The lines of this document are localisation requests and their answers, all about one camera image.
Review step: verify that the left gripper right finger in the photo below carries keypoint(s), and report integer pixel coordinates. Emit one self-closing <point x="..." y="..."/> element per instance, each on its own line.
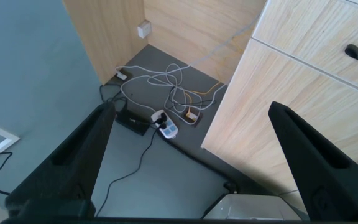
<point x="328" y="186"/>

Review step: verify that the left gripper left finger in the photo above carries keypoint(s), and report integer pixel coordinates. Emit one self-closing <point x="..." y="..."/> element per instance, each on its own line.
<point x="73" y="168"/>

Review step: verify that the black power adapter box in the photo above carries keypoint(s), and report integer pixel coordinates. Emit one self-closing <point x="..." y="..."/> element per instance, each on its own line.
<point x="132" y="122"/>

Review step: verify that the white power strip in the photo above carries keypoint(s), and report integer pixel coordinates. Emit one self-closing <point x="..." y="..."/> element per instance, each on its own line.
<point x="169" y="128"/>

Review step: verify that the white plug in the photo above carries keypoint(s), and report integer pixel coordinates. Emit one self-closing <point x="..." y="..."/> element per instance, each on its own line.
<point x="121" y="75"/>

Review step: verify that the large wooden drawer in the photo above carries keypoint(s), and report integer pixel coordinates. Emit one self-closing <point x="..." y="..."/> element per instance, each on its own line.
<point x="275" y="93"/>

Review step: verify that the black floor socket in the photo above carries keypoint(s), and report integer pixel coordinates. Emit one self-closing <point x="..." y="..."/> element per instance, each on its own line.
<point x="193" y="116"/>

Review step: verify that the white wall socket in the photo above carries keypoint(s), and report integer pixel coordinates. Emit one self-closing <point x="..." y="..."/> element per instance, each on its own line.
<point x="144" y="29"/>

